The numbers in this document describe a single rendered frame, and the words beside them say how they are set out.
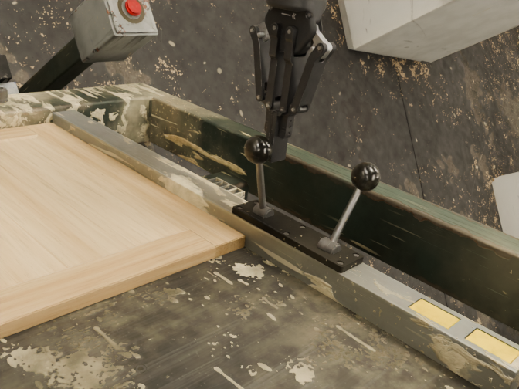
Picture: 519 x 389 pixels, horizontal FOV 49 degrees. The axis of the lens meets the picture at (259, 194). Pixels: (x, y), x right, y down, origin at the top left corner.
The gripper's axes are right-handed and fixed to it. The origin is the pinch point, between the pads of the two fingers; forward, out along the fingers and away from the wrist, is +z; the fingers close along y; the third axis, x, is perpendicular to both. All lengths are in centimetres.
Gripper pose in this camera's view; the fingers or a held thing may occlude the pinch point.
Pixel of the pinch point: (277, 135)
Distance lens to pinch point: 77.7
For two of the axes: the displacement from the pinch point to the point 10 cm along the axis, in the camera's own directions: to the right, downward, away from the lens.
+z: -1.2, 9.1, 4.0
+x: -7.0, 2.1, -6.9
